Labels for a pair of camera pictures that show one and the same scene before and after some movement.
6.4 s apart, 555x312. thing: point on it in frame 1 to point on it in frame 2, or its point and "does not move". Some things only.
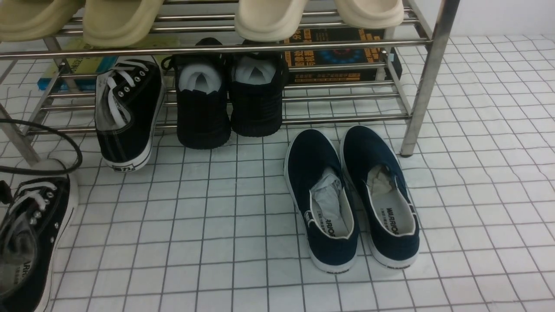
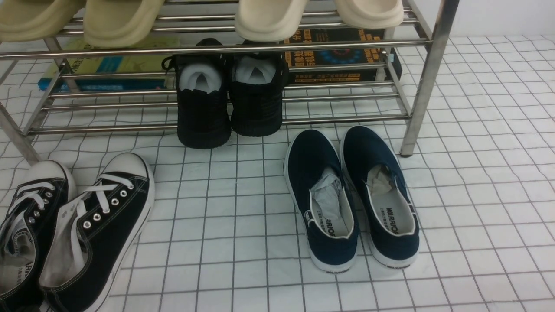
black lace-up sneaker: x=128 y=98 to x=90 y=240
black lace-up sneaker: x=33 y=220 does not move
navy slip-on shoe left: x=324 y=199 does not move
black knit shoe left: x=202 y=82 does not move
